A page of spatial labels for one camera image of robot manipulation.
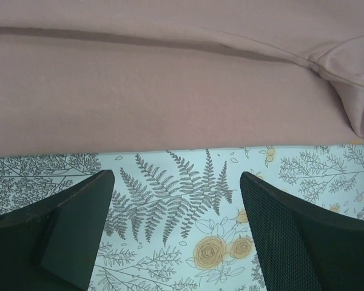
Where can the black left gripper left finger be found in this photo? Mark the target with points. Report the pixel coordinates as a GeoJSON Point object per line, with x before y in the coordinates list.
{"type": "Point", "coordinates": [52, 244]}

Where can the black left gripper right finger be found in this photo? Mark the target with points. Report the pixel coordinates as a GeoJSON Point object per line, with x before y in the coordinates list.
{"type": "Point", "coordinates": [302, 246]}

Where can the pink t shirt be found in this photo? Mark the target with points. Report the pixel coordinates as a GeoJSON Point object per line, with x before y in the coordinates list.
{"type": "Point", "coordinates": [126, 76]}

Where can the floral patterned table mat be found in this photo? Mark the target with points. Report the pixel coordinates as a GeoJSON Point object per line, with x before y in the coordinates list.
{"type": "Point", "coordinates": [176, 220]}

